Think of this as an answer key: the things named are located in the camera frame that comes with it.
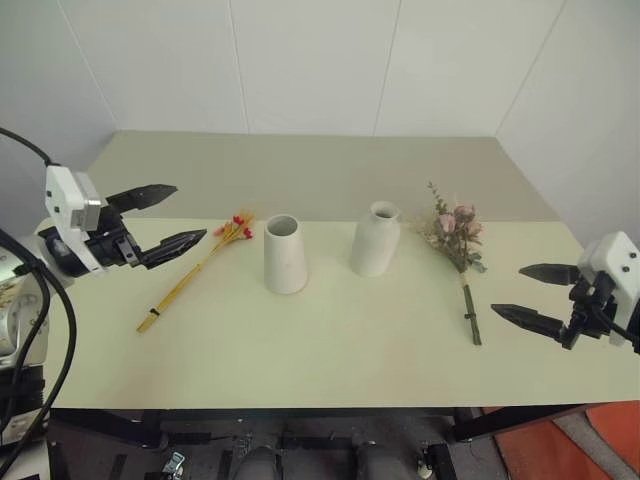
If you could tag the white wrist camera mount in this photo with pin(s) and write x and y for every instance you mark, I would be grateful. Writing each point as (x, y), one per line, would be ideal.
(62, 197)
(617, 265)

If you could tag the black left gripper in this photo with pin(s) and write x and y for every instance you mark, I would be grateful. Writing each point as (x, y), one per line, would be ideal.
(111, 246)

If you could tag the orange floor mat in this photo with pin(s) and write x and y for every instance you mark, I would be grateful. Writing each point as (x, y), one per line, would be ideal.
(575, 450)

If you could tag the red-tipped yellow stem bunch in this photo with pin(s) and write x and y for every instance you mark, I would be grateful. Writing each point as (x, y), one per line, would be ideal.
(200, 267)

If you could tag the small silver metal clip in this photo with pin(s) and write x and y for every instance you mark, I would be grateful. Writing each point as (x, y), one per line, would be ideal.
(176, 462)

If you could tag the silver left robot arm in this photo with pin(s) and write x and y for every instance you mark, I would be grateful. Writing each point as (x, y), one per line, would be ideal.
(20, 280)

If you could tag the black metal table frame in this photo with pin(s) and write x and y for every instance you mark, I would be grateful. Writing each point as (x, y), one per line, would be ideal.
(150, 425)

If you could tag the white bottle-shaped vase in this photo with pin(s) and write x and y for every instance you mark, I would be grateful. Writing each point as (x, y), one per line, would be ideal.
(372, 245)

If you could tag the pink dried flower bouquet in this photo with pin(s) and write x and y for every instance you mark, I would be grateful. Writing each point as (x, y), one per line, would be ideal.
(457, 235)

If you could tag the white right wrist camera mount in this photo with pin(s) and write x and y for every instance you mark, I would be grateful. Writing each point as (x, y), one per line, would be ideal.
(617, 265)

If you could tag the small white caster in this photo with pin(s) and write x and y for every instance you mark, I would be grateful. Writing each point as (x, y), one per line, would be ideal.
(425, 466)

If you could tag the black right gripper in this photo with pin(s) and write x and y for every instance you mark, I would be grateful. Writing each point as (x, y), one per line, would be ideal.
(590, 310)

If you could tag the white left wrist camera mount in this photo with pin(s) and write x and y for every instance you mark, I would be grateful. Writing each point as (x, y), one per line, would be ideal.
(62, 197)

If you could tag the white conical vase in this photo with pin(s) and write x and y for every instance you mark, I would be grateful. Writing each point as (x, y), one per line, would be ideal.
(284, 260)

